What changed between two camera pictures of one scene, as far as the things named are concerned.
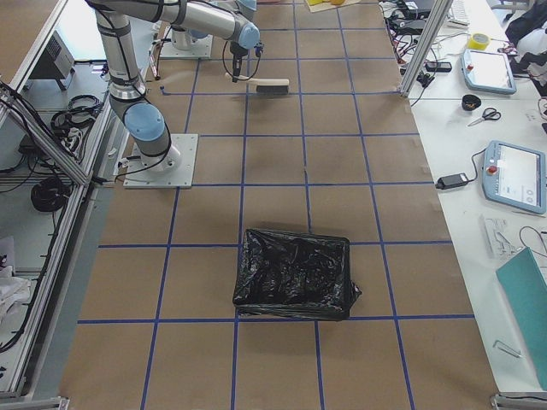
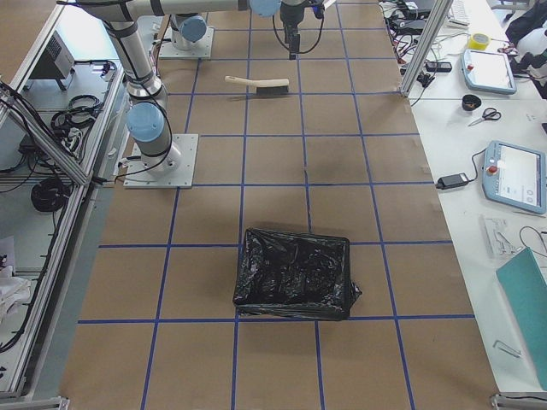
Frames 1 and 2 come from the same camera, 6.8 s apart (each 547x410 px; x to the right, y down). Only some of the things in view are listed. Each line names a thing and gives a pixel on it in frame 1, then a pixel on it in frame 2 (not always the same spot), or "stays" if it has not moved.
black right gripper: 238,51 -> 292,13
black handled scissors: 490,114 stays
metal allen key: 507,348 stays
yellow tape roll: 479,41 stays
